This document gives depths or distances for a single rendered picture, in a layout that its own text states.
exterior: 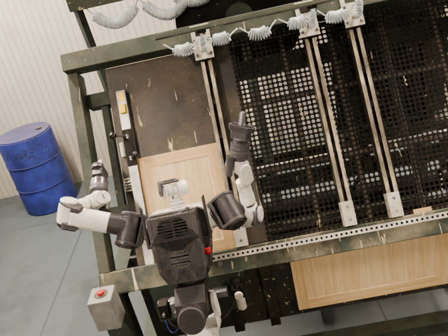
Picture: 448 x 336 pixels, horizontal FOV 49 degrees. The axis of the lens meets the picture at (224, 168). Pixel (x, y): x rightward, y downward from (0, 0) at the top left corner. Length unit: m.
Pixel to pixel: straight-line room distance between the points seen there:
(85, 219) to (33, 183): 3.40
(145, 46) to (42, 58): 3.09
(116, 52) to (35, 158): 2.85
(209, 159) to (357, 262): 1.04
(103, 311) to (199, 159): 0.90
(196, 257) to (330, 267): 1.15
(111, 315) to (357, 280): 1.42
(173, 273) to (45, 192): 3.67
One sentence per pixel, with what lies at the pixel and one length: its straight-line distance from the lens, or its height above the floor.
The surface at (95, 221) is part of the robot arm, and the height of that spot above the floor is 1.39.
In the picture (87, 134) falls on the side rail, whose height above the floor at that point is 1.54.
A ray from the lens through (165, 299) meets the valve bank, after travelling 2.64.
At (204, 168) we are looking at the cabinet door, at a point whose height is 1.26.
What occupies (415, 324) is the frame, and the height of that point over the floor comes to 0.18.
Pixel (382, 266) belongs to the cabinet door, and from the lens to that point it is 3.06.
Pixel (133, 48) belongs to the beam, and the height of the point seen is 1.90.
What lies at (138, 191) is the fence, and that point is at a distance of 2.68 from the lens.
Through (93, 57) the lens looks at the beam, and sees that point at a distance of 2.83.
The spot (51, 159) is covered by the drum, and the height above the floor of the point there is 0.57.
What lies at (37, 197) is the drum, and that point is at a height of 0.23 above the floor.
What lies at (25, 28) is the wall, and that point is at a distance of 5.74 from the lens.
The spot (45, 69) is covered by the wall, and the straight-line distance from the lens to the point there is 5.79.
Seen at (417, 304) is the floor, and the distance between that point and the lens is 3.51.
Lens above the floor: 2.40
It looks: 26 degrees down
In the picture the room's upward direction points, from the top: 13 degrees counter-clockwise
